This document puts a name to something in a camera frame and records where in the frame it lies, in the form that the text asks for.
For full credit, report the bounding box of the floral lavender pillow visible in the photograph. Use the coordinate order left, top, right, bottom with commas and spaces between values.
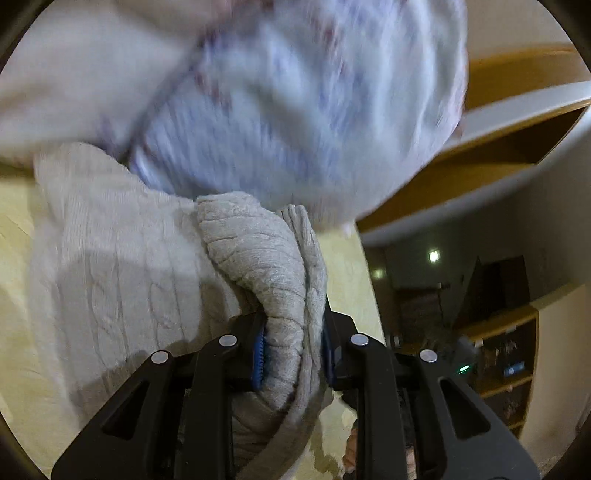
1, 1, 468, 228

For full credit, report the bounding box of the cream cable-knit sweater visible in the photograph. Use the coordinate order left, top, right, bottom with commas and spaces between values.
28, 143, 327, 479

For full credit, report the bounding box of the yellow patterned bed sheet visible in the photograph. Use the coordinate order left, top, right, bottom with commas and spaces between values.
1, 166, 384, 474

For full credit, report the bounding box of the wooden bed headboard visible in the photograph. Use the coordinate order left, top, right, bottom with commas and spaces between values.
358, 44, 590, 245

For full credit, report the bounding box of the wooden shelf unit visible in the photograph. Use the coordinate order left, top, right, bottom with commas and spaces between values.
460, 305, 539, 437

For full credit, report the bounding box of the person's right hand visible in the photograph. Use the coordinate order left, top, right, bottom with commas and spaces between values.
342, 424, 359, 473

